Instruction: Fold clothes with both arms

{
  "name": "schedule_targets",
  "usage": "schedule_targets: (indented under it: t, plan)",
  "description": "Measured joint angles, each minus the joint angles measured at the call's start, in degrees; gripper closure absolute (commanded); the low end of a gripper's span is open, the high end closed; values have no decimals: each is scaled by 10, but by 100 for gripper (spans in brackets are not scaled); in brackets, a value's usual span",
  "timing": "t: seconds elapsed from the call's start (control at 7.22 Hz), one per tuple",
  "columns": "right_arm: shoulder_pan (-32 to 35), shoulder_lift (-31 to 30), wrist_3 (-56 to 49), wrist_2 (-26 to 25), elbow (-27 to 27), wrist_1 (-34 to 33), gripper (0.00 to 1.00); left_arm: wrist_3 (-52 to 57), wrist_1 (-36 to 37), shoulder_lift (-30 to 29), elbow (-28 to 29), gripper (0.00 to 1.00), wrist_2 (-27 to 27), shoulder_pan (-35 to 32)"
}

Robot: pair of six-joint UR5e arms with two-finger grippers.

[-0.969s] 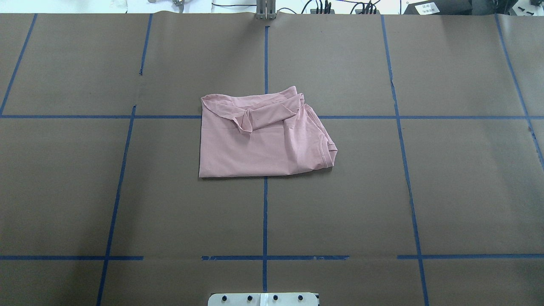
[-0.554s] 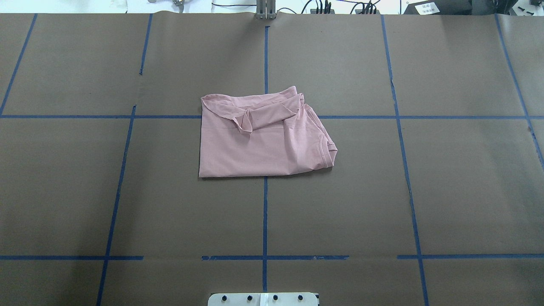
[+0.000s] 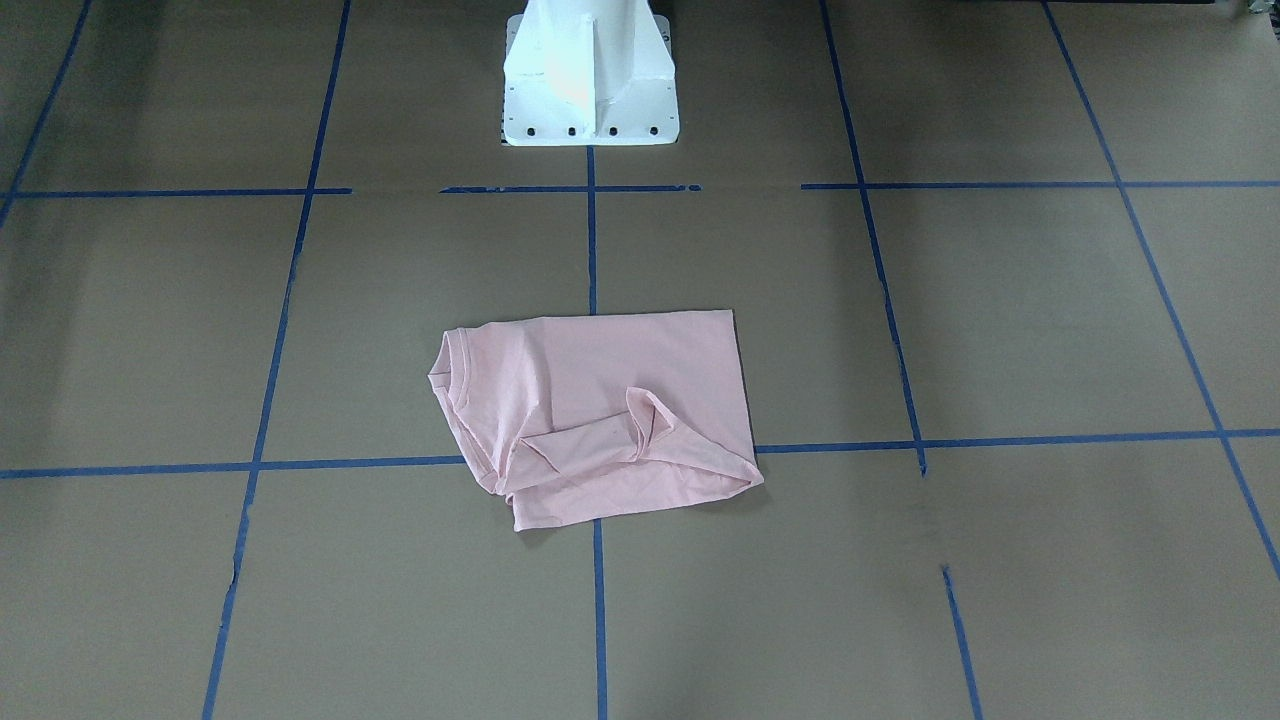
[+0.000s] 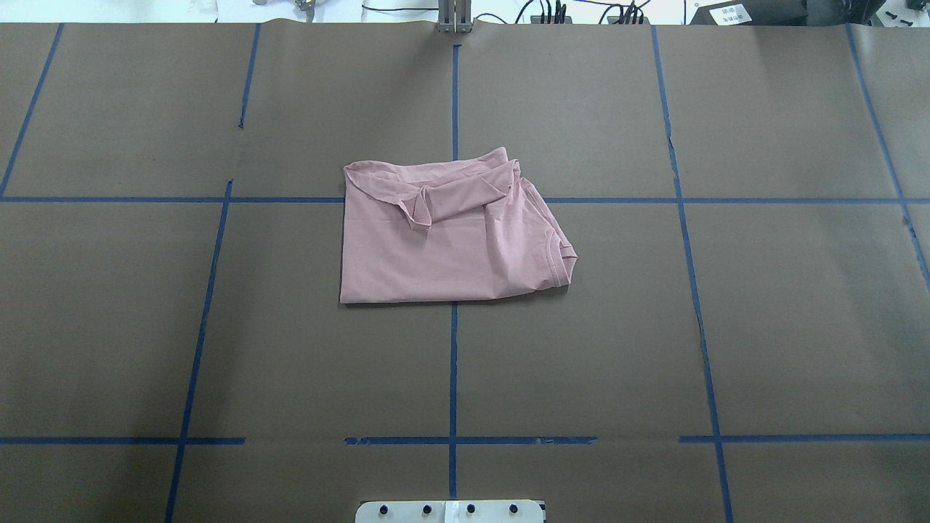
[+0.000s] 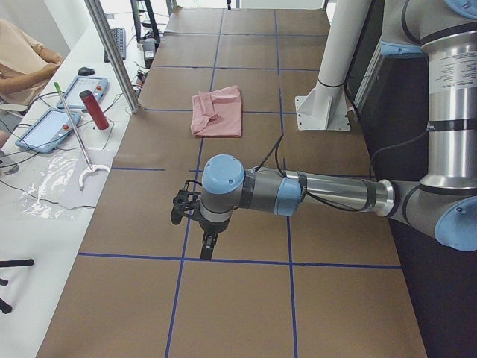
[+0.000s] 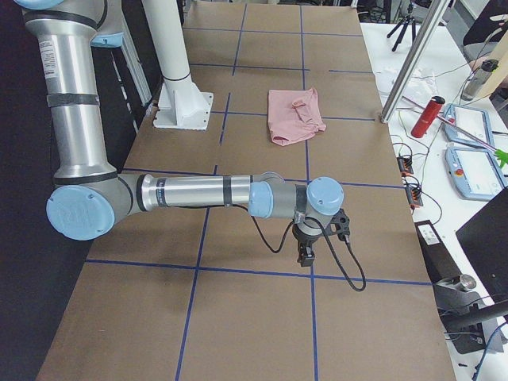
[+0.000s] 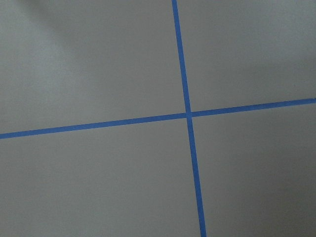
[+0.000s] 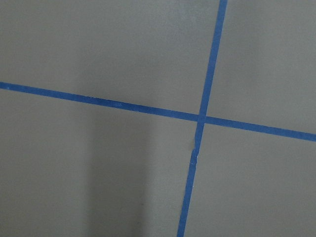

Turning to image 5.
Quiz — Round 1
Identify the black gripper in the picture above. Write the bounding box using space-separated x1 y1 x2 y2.
200 219 230 260

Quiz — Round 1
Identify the pink t-shirt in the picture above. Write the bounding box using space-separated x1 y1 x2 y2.
191 85 242 137

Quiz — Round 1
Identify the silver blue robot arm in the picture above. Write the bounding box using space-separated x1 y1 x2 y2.
190 1 476 260

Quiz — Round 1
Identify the reacher grabber stick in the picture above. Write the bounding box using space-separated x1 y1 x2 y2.
54 81 110 191

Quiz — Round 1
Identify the clear plastic bag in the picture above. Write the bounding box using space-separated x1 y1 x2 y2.
16 148 108 221

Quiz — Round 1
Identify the red cylindrical bottle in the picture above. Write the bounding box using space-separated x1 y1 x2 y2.
79 90 109 130

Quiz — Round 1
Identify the far teach pendant tablet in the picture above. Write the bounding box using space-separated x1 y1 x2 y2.
56 75 110 110

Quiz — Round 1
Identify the teach pendant tablet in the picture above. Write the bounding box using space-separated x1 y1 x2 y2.
56 75 110 110
16 108 72 154

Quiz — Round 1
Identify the near teach pendant tablet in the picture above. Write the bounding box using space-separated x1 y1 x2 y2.
16 108 72 154

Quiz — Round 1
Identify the black power adapter box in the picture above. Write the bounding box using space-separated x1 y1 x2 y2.
142 38 157 69

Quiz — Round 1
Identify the black computer mouse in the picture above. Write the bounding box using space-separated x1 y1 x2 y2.
78 66 95 76

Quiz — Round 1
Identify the black keyboard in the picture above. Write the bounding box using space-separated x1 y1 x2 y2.
110 28 126 60

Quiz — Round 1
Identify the seated person beige shirt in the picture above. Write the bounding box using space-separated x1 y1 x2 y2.
1 19 63 106

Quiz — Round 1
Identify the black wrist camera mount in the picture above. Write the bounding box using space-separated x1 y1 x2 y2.
170 179 203 225

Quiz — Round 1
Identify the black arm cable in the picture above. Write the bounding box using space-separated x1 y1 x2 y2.
253 128 429 213

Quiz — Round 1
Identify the black camera tripod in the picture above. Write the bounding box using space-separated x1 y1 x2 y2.
1 258 35 314

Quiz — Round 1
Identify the aluminium frame post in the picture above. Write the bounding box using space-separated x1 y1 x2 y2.
84 0 140 113

